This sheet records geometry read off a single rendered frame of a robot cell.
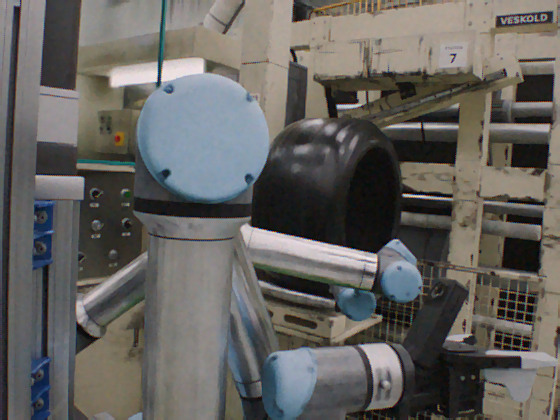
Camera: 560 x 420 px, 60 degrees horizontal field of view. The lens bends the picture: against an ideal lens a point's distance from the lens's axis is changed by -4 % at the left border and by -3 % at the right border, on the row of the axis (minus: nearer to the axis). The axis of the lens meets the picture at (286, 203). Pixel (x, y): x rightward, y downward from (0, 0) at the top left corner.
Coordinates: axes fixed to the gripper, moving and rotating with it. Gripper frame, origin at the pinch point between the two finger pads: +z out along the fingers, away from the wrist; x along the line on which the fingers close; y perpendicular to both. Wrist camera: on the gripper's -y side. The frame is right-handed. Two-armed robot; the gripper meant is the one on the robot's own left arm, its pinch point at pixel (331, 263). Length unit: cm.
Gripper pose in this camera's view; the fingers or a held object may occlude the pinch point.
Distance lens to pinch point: 141.1
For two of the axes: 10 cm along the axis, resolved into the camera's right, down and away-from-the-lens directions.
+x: -9.6, 2.7, -0.4
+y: -2.6, -9.4, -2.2
